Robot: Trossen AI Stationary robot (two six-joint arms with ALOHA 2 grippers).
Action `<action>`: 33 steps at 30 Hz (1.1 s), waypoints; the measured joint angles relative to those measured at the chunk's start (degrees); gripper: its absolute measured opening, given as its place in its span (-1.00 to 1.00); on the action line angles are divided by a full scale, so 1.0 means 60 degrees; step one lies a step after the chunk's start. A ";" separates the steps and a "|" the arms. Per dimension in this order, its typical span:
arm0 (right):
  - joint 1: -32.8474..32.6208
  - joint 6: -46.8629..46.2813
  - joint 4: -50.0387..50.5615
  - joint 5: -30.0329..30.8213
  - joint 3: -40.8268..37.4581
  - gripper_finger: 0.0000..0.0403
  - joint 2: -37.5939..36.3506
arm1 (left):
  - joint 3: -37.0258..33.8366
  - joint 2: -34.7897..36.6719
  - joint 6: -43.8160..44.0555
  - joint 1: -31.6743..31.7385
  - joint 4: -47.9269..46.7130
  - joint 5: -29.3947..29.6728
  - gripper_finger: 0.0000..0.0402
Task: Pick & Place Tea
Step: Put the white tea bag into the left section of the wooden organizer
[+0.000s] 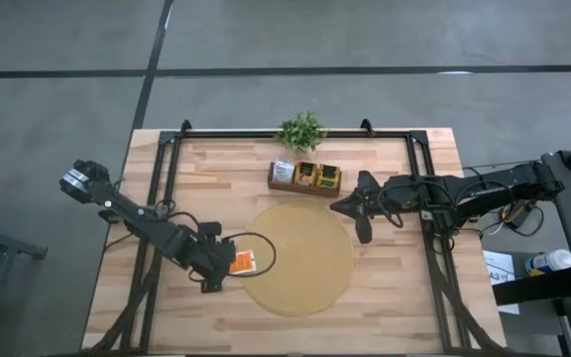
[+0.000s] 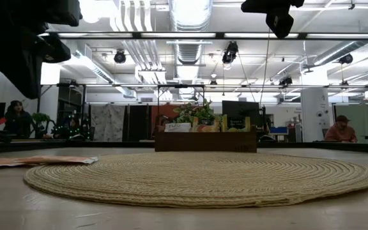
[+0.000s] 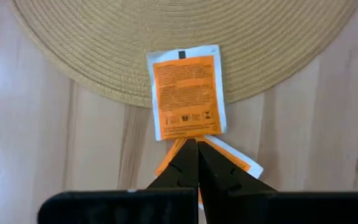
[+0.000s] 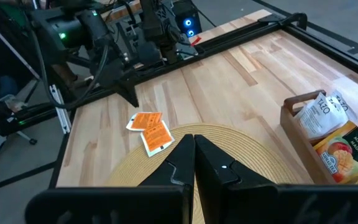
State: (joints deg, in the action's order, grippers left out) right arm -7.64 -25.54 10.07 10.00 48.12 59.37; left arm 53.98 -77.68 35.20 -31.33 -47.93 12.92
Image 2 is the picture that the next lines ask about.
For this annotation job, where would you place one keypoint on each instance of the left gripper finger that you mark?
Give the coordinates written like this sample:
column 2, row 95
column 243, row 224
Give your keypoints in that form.
column 30, row 80

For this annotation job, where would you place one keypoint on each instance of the brown wooden organizer box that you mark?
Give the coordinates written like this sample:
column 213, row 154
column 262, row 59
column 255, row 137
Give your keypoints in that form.
column 203, row 142

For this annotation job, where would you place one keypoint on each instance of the black background robot arm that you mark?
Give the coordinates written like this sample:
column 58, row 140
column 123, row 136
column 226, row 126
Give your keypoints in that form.
column 72, row 129

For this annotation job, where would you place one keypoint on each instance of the small background plant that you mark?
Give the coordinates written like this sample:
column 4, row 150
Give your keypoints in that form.
column 41, row 117

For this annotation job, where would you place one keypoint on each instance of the person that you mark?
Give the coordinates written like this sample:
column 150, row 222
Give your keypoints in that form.
column 340, row 134
column 18, row 119

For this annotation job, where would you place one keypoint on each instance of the grey patterned curtain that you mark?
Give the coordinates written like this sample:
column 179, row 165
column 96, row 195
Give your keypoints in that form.
column 107, row 123

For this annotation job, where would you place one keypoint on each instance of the black overhead rig beam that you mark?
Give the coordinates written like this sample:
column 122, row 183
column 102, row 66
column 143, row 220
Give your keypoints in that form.
column 171, row 35

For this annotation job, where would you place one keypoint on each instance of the black panel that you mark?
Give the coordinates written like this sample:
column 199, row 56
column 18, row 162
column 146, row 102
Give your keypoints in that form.
column 139, row 123

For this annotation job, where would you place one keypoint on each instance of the teal background cabinet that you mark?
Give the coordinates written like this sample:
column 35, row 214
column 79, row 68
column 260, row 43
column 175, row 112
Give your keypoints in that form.
column 278, row 130

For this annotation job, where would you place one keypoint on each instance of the white pillar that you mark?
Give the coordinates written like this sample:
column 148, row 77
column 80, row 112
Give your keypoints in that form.
column 315, row 121

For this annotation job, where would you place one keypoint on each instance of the orange panel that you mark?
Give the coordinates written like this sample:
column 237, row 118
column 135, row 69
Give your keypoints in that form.
column 165, row 111

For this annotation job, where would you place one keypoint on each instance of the round woven placemat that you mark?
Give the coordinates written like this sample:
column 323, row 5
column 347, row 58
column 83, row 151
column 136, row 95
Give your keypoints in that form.
column 203, row 179

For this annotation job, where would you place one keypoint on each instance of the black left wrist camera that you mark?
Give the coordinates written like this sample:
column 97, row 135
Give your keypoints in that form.
column 62, row 12

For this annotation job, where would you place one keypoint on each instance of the black metal table frame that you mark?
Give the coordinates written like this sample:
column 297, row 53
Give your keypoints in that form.
column 59, row 146

